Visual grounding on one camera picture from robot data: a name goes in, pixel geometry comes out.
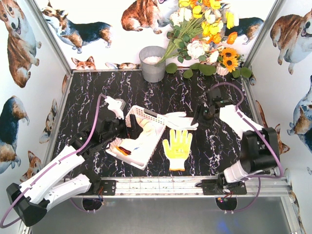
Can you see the white glove orange cuff top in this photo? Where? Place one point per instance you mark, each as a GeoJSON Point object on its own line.
{"type": "Point", "coordinates": [179, 121]}

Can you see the white storage basket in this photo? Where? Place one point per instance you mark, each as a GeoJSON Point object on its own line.
{"type": "Point", "coordinates": [138, 152]}

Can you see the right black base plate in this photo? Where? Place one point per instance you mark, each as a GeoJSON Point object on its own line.
{"type": "Point", "coordinates": [219, 187]}

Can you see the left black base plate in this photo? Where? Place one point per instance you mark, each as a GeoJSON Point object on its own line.
{"type": "Point", "coordinates": [105, 187]}

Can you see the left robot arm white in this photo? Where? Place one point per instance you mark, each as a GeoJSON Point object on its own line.
{"type": "Point", "coordinates": [74, 154]}

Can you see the artificial flower bouquet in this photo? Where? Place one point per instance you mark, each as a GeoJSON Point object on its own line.
{"type": "Point", "coordinates": [204, 30]}

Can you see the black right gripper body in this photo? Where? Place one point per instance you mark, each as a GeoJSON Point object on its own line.
{"type": "Point", "coordinates": [203, 114]}

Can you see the cream inside-out glove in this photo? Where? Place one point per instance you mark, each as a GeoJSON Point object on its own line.
{"type": "Point", "coordinates": [148, 137]}

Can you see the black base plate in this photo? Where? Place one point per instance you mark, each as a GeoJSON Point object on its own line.
{"type": "Point", "coordinates": [105, 187]}
{"type": "Point", "coordinates": [219, 187]}

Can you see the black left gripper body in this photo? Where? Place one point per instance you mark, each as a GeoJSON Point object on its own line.
{"type": "Point", "coordinates": [128, 125]}

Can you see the small white flower pot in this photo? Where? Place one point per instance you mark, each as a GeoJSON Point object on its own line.
{"type": "Point", "coordinates": [221, 70]}

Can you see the grey metal bucket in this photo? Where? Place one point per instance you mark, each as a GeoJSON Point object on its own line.
{"type": "Point", "coordinates": [152, 64]}

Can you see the orange dotted white glove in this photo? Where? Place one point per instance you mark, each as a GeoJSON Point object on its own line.
{"type": "Point", "coordinates": [177, 148]}

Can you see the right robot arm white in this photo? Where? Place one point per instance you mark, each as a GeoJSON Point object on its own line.
{"type": "Point", "coordinates": [259, 150]}

